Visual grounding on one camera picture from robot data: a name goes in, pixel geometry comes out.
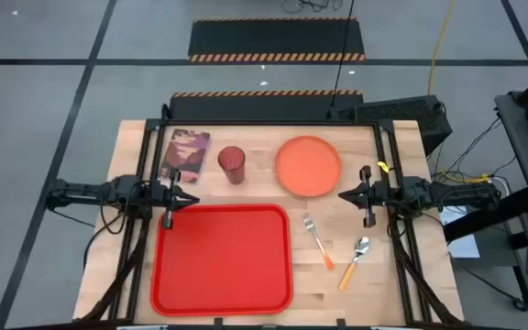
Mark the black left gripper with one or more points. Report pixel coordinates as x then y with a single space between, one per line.
169 197

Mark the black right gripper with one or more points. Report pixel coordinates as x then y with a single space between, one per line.
368 197

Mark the orange plastic plate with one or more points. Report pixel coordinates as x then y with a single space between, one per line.
307 166

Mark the red translucent plastic cup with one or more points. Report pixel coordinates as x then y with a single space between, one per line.
233 165

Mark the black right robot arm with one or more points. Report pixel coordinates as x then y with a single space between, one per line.
452 194

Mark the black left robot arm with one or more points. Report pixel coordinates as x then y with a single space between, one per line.
85 192

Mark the red plastic tray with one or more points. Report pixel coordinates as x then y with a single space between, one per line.
223 261

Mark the yellow tag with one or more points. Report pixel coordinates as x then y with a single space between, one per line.
383 167

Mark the landscape picture book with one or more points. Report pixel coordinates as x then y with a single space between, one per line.
186 153

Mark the black computer tower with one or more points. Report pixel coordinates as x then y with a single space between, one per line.
406 117

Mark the narrow striped-edge black floor mat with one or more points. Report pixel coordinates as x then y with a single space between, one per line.
264 107

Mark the white sheet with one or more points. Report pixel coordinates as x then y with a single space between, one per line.
465 247

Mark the black desk base bar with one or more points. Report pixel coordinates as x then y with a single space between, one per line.
488 215

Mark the large striped-edge black floor mat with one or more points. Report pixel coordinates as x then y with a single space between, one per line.
273 39

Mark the dark grey desk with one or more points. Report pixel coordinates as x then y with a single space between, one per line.
525 156

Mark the black aluminium table frame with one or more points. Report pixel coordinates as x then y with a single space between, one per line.
268 123

